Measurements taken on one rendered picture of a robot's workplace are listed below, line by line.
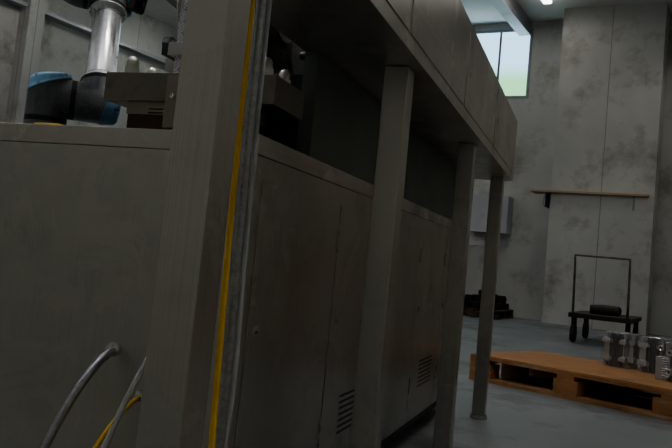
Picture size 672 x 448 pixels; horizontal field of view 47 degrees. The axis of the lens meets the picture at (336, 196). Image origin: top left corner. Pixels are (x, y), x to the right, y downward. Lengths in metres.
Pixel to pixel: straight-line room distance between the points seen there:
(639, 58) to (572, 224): 2.74
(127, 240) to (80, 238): 0.11
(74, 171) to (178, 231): 0.76
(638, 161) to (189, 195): 11.75
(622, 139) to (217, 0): 11.79
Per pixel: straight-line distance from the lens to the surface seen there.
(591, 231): 12.50
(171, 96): 1.63
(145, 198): 1.58
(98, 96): 2.34
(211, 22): 0.97
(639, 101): 12.71
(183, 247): 0.94
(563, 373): 4.79
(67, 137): 1.70
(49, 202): 1.71
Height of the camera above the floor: 0.68
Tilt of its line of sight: 5 degrees up
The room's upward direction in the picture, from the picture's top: 6 degrees clockwise
